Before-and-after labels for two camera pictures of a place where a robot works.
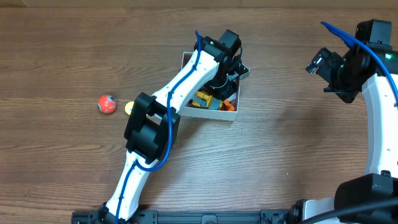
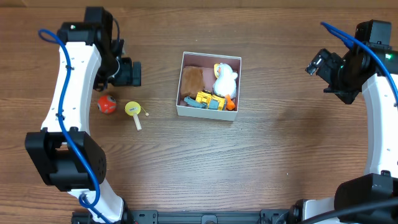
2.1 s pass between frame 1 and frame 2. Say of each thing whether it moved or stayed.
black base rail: stayed
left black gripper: moved
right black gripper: stayed
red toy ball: stayed
